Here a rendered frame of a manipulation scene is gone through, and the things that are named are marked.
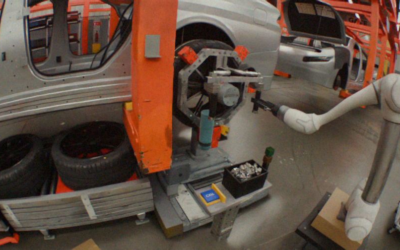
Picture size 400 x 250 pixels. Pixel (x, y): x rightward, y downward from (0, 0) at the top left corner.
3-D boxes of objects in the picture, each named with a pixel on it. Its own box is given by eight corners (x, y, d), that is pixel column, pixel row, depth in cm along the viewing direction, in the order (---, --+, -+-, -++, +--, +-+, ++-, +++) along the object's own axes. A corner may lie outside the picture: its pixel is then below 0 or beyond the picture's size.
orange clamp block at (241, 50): (235, 60, 133) (242, 51, 133) (242, 61, 127) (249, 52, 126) (230, 54, 129) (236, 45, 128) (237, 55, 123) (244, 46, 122)
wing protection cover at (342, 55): (336, 69, 315) (340, 46, 293) (348, 73, 291) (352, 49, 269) (324, 66, 282) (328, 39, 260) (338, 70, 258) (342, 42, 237)
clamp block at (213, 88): (211, 89, 108) (212, 79, 106) (220, 93, 101) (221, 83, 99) (203, 89, 106) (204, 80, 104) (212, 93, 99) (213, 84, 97)
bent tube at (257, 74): (241, 71, 131) (243, 57, 126) (260, 78, 116) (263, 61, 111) (221, 71, 123) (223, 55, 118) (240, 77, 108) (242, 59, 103)
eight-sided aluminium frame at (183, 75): (237, 118, 156) (247, 52, 133) (242, 121, 151) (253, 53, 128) (175, 128, 131) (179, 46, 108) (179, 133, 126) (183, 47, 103)
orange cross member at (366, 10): (283, 13, 431) (284, 0, 414) (371, 25, 230) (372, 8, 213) (281, 12, 426) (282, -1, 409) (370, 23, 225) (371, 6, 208)
